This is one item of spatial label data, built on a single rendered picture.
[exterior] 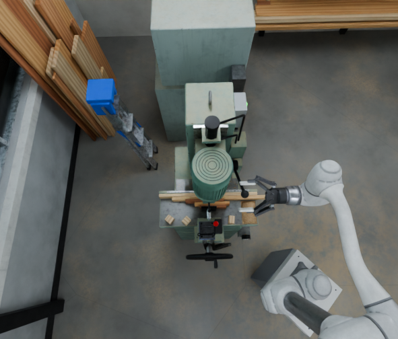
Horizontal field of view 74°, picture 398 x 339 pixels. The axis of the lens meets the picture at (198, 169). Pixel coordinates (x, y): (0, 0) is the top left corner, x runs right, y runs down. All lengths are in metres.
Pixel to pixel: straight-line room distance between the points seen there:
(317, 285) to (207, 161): 0.95
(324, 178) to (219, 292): 1.66
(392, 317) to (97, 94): 1.75
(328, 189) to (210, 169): 0.47
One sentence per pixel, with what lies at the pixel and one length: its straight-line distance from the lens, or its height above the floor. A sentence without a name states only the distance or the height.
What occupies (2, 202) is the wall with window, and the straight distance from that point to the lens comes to 2.12.
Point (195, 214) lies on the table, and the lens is 1.65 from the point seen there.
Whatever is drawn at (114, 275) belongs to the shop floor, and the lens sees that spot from 2.63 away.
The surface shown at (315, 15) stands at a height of 0.61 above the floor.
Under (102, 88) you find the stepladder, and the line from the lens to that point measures 1.80.
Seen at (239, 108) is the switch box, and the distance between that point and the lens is 1.25.
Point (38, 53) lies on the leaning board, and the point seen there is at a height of 1.07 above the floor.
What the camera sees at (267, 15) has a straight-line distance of 3.02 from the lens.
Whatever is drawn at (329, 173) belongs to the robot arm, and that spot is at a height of 1.55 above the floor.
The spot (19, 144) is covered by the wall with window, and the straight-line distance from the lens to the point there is 2.23.
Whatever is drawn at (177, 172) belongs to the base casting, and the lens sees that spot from 1.83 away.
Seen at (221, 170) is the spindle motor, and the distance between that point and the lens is 1.08.
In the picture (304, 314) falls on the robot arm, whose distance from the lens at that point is 1.40.
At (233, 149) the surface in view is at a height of 1.27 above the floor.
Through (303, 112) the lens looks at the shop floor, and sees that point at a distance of 3.18.
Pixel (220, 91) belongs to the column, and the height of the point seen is 1.52.
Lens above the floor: 2.52
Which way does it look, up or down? 70 degrees down
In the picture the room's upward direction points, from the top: 1 degrees counter-clockwise
